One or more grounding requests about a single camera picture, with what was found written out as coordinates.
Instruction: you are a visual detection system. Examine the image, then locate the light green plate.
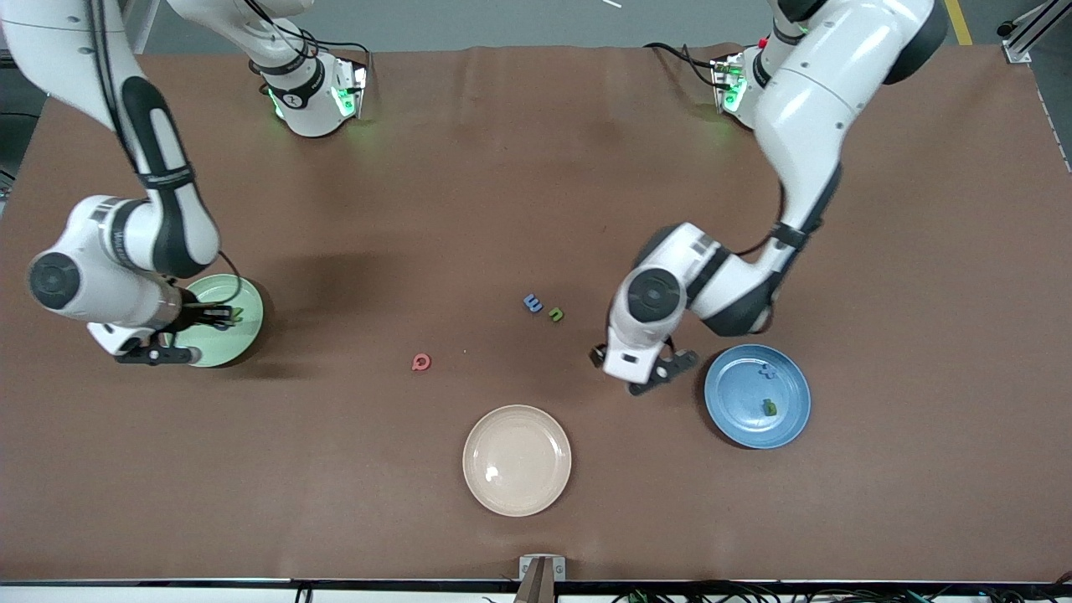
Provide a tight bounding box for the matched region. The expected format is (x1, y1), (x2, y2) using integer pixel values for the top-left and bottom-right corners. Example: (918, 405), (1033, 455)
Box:
(172, 274), (265, 368)

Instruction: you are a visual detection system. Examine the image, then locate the blue plate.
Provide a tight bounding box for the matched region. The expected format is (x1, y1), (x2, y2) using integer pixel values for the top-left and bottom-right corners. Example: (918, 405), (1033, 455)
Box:
(703, 344), (812, 450)

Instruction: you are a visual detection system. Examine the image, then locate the beige plate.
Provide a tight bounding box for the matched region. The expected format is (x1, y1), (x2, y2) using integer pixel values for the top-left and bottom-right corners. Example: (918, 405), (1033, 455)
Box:
(462, 405), (573, 518)

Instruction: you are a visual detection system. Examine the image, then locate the brown table cover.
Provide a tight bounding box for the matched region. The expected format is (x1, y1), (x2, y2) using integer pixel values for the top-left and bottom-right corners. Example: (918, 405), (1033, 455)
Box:
(0, 46), (1072, 583)

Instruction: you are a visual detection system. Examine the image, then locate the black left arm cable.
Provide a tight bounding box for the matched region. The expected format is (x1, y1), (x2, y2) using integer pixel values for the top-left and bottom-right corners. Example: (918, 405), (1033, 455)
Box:
(735, 180), (788, 257)

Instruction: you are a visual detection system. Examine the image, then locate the grey metal camera bracket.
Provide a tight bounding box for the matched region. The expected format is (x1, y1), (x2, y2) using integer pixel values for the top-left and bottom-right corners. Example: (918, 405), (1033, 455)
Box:
(515, 554), (567, 603)

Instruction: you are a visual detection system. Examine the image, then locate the black right base cable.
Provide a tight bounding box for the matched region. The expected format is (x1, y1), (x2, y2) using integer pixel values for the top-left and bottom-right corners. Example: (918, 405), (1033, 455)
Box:
(243, 0), (374, 93)

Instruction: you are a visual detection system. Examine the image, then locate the black base cable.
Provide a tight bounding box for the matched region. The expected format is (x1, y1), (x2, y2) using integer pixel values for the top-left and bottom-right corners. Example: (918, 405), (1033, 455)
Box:
(643, 42), (723, 90)
(243, 0), (374, 93)

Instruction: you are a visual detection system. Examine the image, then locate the black left base cable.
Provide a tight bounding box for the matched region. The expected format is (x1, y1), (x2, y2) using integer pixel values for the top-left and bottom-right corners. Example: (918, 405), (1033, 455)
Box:
(643, 42), (723, 90)

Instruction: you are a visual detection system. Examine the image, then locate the aluminium frame profile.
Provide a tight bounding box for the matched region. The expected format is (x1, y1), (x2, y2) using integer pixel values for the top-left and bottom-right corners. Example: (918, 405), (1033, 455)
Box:
(997, 0), (1072, 64)

